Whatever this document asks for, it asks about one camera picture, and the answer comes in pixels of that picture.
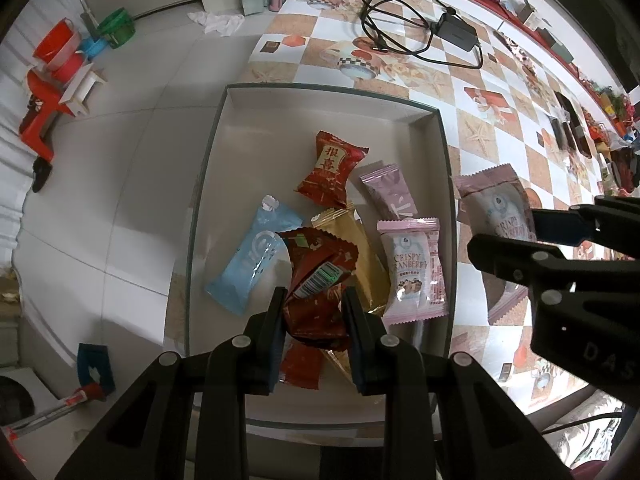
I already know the thin black cable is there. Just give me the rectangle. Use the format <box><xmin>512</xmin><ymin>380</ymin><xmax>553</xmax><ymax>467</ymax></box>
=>
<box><xmin>541</xmin><ymin>411</ymin><xmax>627</xmax><ymax>437</ymax></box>

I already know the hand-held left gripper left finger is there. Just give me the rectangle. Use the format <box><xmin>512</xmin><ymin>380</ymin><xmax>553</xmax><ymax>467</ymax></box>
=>
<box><xmin>55</xmin><ymin>286</ymin><xmax>289</xmax><ymax>480</ymax></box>

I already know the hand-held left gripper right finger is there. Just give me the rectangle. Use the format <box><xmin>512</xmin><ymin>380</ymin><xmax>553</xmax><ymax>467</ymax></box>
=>
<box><xmin>340</xmin><ymin>286</ymin><xmax>571</xmax><ymax>480</ymax></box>

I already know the gold yellow snack packet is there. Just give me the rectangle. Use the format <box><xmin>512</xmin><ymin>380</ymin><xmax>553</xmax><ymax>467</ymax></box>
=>
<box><xmin>310</xmin><ymin>204</ymin><xmax>392</xmax><ymax>377</ymax></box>

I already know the white crumpled cloth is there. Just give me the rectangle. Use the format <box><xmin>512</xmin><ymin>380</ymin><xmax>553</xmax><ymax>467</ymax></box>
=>
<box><xmin>187</xmin><ymin>9</ymin><xmax>246</xmax><ymax>37</ymax></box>

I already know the red plastic stool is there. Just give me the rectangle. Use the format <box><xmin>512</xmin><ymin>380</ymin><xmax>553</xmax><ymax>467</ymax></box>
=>
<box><xmin>19</xmin><ymin>70</ymin><xmax>72</xmax><ymax>162</ymax></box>

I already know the plain pink snack packet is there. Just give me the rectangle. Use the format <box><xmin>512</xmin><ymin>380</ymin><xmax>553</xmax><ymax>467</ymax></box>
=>
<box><xmin>359</xmin><ymin>163</ymin><xmax>419</xmax><ymax>222</ymax></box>

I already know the green plastic bucket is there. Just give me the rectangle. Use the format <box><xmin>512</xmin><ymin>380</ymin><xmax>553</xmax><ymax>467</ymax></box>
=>
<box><xmin>96</xmin><ymin>7</ymin><xmax>137</xmax><ymax>50</ymax></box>

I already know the pile of assorted snacks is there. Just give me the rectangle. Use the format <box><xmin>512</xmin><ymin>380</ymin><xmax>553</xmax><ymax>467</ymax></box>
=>
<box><xmin>580</xmin><ymin>79</ymin><xmax>640</xmax><ymax>197</ymax></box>

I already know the small red snack packet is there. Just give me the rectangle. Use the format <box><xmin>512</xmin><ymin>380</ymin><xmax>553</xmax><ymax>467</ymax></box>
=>
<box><xmin>279</xmin><ymin>341</ymin><xmax>322</xmax><ymax>391</ymax></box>

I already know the dark red snack packet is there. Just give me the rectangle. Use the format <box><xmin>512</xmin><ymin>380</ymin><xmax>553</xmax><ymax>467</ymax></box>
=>
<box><xmin>276</xmin><ymin>226</ymin><xmax>360</xmax><ymax>352</ymax></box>

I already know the blue dustpan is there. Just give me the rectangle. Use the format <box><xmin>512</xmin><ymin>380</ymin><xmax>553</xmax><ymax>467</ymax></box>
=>
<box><xmin>76</xmin><ymin>342</ymin><xmax>117</xmax><ymax>404</ymax></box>

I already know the dark brown snack bar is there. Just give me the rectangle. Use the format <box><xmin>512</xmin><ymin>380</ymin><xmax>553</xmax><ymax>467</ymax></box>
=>
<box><xmin>548</xmin><ymin>116</ymin><xmax>568</xmax><ymax>152</ymax></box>

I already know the grey rectangular tray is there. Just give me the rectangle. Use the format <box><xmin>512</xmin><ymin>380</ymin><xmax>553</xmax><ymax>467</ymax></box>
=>
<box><xmin>164</xmin><ymin>82</ymin><xmax>459</xmax><ymax>444</ymax></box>

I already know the red plastic bucket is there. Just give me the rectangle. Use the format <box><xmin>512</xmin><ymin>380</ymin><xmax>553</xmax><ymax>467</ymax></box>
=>
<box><xmin>32</xmin><ymin>17</ymin><xmax>84</xmax><ymax>84</ymax></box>

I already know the red twisted candy packet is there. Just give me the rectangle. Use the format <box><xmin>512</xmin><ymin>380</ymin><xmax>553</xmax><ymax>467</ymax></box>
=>
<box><xmin>293</xmin><ymin>130</ymin><xmax>370</xmax><ymax>209</ymax></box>

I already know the black charger cable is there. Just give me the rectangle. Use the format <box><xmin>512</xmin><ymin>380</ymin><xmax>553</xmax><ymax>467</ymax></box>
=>
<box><xmin>349</xmin><ymin>0</ymin><xmax>484</xmax><ymax>72</ymax></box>

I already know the pink white cranberry packet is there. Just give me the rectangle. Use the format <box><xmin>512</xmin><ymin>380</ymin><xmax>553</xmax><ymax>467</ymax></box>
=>
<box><xmin>375</xmin><ymin>217</ymin><xmax>449</xmax><ymax>326</ymax></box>
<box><xmin>453</xmin><ymin>163</ymin><xmax>539</xmax><ymax>327</ymax></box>

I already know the small white stool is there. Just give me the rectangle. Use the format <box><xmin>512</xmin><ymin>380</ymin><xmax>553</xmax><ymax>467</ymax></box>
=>
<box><xmin>58</xmin><ymin>62</ymin><xmax>109</xmax><ymax>118</ymax></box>

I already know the checkered printed tablecloth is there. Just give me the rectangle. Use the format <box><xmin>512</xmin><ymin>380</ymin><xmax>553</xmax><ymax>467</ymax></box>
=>
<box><xmin>237</xmin><ymin>0</ymin><xmax>640</xmax><ymax>411</ymax></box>

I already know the black charger adapter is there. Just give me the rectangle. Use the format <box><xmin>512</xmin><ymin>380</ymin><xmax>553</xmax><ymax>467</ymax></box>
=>
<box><xmin>434</xmin><ymin>7</ymin><xmax>482</xmax><ymax>52</ymax></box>

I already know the dark red smartphone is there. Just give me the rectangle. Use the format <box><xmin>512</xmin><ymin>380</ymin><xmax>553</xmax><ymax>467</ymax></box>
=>
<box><xmin>554</xmin><ymin>91</ymin><xmax>594</xmax><ymax>157</ymax></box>

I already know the light blue snack packet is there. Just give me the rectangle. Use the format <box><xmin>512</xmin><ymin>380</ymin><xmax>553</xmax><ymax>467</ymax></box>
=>
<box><xmin>204</xmin><ymin>194</ymin><xmax>304</xmax><ymax>317</ymax></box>

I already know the blue plastic bowl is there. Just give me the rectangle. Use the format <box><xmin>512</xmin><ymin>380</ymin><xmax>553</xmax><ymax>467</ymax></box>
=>
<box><xmin>79</xmin><ymin>35</ymin><xmax>107</xmax><ymax>59</ymax></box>

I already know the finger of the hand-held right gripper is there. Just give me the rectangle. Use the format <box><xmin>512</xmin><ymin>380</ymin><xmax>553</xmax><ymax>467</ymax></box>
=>
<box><xmin>529</xmin><ymin>195</ymin><xmax>640</xmax><ymax>262</ymax></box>
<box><xmin>466</xmin><ymin>233</ymin><xmax>640</xmax><ymax>302</ymax></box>

